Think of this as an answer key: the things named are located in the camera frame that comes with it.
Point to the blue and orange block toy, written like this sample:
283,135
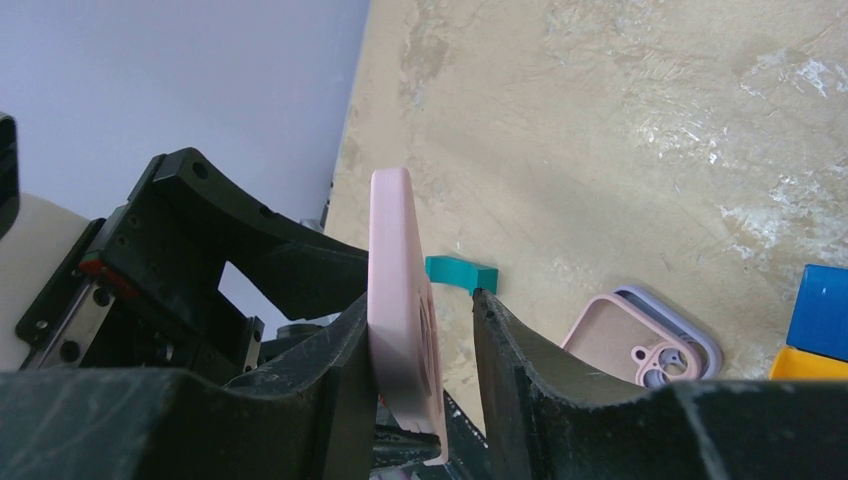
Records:
816,342

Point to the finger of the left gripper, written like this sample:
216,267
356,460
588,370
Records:
399,454

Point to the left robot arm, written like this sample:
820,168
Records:
194,333

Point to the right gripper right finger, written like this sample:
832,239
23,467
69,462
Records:
548,415

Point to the teal curved piece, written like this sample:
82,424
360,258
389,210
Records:
461,273

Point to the lilac phone case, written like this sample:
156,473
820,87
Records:
709,350

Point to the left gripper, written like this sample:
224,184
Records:
141,287

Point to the phone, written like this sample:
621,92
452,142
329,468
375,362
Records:
402,328

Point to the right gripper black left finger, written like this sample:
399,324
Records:
307,414

